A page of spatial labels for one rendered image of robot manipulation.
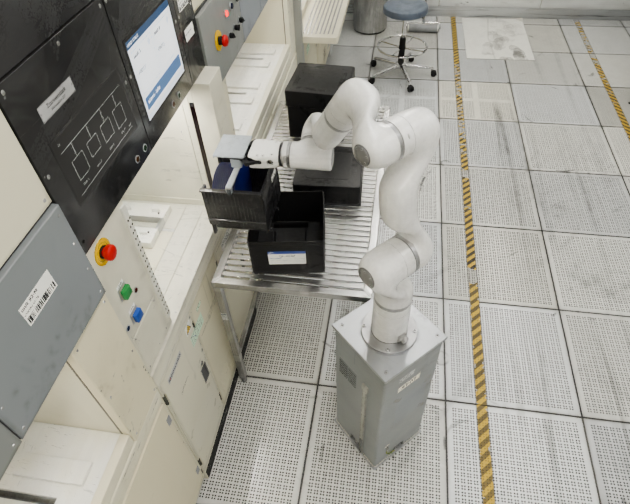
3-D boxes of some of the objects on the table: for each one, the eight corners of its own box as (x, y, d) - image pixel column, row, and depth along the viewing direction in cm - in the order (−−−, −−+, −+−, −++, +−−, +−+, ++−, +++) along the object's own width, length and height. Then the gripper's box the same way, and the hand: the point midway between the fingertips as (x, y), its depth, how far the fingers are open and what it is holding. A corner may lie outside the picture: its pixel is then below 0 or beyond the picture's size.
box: (344, 142, 245) (344, 96, 227) (287, 136, 251) (283, 90, 232) (354, 111, 264) (355, 66, 246) (302, 106, 269) (299, 62, 251)
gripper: (289, 129, 161) (234, 126, 164) (278, 160, 150) (219, 156, 153) (291, 149, 167) (237, 145, 169) (280, 180, 155) (224, 175, 158)
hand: (235, 151), depth 161 cm, fingers closed on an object, 3 cm apart
